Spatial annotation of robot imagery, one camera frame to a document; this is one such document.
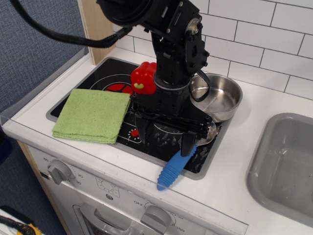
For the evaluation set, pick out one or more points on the grey left oven knob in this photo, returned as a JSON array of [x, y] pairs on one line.
[[59, 171]]

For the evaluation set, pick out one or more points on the black toy stovetop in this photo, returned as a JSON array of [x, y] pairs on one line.
[[113, 75]]

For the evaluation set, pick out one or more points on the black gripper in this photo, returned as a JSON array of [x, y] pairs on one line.
[[170, 106]]

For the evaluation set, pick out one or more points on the green folded towel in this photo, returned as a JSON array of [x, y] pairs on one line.
[[92, 115]]

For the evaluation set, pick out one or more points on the wooden side panel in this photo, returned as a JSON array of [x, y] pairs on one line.
[[96, 26]]

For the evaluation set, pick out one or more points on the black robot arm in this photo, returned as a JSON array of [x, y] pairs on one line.
[[175, 26]]

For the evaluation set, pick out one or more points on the grey toy sink basin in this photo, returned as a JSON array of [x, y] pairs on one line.
[[281, 175]]

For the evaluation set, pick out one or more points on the grey oven knob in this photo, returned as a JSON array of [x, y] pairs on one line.
[[156, 219], [59, 171]]

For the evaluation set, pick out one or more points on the blue handled metal spoon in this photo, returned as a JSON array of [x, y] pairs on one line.
[[176, 164]]

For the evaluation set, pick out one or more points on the grey right oven knob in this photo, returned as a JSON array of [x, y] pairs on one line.
[[156, 219]]

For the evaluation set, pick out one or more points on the yellow black object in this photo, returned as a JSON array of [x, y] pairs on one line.
[[23, 229]]

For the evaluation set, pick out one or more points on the red toy bell pepper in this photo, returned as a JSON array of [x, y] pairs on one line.
[[142, 78]]

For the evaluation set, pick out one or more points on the white toy oven front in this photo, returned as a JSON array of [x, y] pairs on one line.
[[89, 205]]

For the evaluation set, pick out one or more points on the stainless steel pot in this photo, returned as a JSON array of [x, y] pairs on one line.
[[220, 99]]

